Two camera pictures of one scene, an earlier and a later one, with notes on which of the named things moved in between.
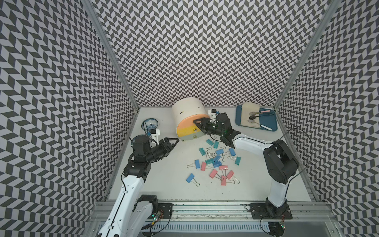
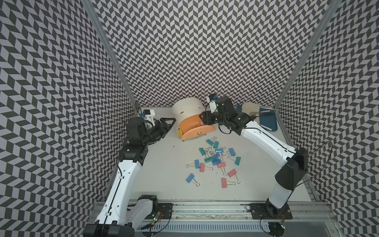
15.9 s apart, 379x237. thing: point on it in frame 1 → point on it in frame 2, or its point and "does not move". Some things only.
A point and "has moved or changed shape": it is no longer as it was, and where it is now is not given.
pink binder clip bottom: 223,181 does not move
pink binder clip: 223,167 has moved or changed shape
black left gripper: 167,149 → 163,131
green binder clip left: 203,151 does not move
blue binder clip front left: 190,178 does not move
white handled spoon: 252,121 does not move
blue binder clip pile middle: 216,158 does not move
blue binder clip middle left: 196,164 does not move
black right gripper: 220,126 → 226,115
